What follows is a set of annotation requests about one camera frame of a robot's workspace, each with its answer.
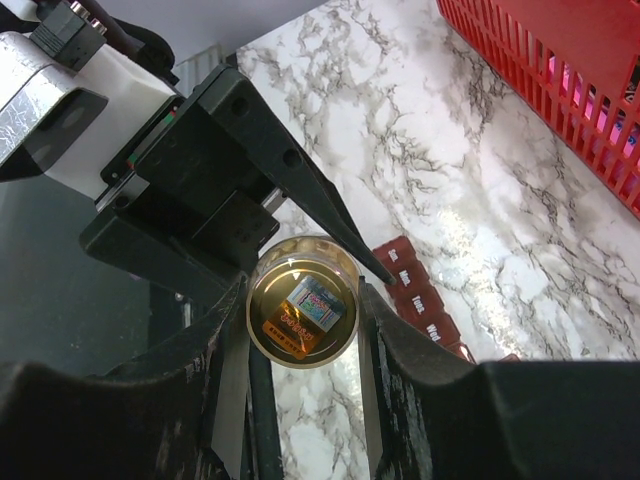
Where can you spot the red plastic shopping basket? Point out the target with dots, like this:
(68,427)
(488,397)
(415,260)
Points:
(576,64)

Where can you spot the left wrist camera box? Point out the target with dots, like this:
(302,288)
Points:
(81,91)

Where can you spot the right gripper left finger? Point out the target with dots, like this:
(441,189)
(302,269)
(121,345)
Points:
(171,396)

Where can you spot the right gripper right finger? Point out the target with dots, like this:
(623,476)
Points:
(400,372)

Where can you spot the clear pill bottle yellow pills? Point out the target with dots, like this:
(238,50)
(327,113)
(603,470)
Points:
(302,306)

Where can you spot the red weekly pill organizer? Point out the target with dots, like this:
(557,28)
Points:
(416,298)

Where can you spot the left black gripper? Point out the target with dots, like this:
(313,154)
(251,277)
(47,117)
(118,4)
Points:
(191,219)

